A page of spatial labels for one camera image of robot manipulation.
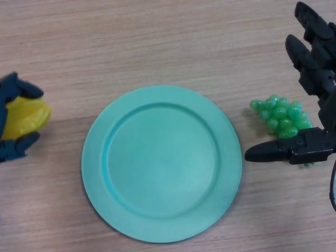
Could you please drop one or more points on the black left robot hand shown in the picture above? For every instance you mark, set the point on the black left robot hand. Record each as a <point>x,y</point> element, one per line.
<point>18,88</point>

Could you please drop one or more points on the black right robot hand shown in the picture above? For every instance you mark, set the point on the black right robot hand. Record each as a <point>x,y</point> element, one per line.
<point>317,67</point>

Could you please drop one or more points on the yellow starfruit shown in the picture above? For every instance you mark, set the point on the yellow starfruit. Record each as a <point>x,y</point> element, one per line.
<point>26,118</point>

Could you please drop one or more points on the green round plate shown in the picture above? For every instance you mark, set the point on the green round plate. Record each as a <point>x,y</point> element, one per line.
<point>161,162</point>

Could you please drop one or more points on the green grape bunch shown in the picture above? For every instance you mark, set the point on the green grape bunch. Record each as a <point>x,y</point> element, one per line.
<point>283,118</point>

